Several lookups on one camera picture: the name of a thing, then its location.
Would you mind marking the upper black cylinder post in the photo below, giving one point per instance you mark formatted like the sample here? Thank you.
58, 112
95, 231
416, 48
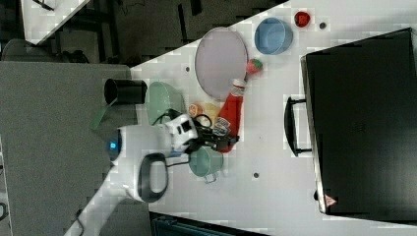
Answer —
125, 91

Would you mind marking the green perforated colander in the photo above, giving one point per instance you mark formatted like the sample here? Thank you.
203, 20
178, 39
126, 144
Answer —
160, 97

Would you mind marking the orange slice toy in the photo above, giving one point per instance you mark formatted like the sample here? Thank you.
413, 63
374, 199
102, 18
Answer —
195, 109

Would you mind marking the peeled banana toy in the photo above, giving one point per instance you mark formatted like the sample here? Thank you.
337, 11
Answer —
211, 111

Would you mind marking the green marker handle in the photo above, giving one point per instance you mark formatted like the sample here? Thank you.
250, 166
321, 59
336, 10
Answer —
94, 124

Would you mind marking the green mug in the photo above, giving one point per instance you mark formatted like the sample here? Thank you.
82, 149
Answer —
205, 163

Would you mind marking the blue bowl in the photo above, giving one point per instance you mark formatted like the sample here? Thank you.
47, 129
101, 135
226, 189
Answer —
273, 36

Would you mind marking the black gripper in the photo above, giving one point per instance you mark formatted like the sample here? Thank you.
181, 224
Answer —
206, 138

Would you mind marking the white background table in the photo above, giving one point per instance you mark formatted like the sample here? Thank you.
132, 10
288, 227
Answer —
42, 18

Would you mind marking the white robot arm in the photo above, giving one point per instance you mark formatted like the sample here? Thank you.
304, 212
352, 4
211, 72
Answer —
142, 151

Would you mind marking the black toaster oven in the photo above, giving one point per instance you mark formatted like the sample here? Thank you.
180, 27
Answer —
361, 109

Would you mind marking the pink strawberry toy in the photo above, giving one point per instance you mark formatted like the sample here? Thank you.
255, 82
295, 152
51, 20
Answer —
254, 66

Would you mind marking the red ketchup bottle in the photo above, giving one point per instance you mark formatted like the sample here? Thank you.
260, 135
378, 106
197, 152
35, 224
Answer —
227, 122

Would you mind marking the grey round plate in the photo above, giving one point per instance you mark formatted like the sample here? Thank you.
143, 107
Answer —
221, 57

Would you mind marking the dark blue crate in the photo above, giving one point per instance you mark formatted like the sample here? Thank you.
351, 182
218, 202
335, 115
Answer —
171, 226

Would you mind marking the red strawberry toy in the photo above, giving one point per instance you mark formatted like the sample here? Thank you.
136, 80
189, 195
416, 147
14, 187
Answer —
301, 19

